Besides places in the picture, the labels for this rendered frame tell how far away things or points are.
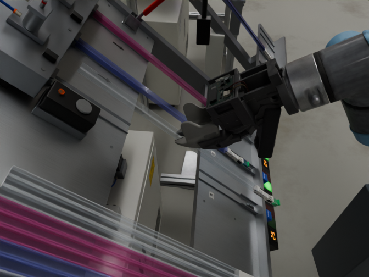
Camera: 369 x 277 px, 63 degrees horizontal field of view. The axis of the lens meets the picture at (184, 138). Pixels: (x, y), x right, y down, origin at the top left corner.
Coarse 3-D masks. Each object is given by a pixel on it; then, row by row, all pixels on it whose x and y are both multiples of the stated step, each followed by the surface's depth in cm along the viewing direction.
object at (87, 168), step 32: (96, 32) 60; (128, 32) 68; (64, 64) 51; (96, 64) 56; (128, 64) 63; (0, 96) 40; (96, 96) 53; (0, 128) 39; (32, 128) 42; (96, 128) 49; (0, 160) 37; (32, 160) 40; (64, 160) 43; (96, 160) 47; (96, 192) 44
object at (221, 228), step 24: (240, 144) 81; (216, 168) 68; (240, 168) 75; (216, 192) 64; (240, 192) 71; (192, 216) 57; (216, 216) 61; (240, 216) 66; (192, 240) 54; (216, 240) 58; (240, 240) 63; (240, 264) 59
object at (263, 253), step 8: (256, 152) 82; (256, 160) 80; (256, 168) 78; (256, 176) 77; (256, 184) 76; (256, 200) 73; (264, 200) 72; (256, 208) 72; (264, 208) 71; (256, 216) 70; (264, 216) 69; (256, 224) 69; (264, 224) 68; (264, 232) 66; (264, 240) 65; (264, 248) 64; (264, 256) 63; (264, 264) 62; (264, 272) 61
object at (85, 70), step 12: (84, 72) 45; (96, 72) 46; (96, 84) 46; (108, 84) 47; (120, 96) 48; (132, 108) 49; (144, 108) 50; (156, 120) 51; (168, 132) 53; (180, 132) 54; (204, 156) 57; (228, 168) 60; (240, 180) 62; (276, 204) 68
